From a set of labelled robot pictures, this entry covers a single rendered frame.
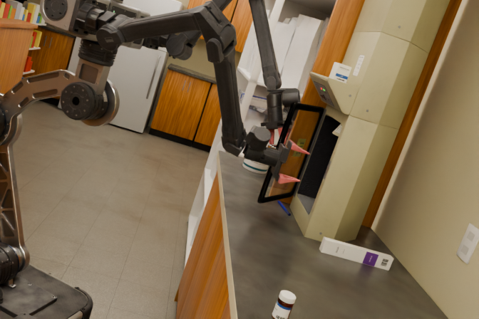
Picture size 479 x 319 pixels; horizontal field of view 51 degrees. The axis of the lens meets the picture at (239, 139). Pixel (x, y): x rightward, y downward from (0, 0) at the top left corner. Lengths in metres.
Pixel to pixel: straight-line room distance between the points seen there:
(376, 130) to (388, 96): 0.13
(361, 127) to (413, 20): 0.40
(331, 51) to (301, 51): 0.91
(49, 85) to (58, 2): 0.53
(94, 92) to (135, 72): 4.71
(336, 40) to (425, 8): 0.43
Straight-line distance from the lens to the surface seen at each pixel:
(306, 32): 3.02
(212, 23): 1.38
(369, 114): 1.79
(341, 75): 1.82
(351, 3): 2.13
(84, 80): 1.97
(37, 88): 2.20
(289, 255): 1.64
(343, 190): 1.83
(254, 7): 1.99
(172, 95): 6.75
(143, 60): 6.61
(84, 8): 1.67
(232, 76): 1.47
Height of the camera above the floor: 1.52
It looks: 10 degrees down
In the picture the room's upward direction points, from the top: 19 degrees clockwise
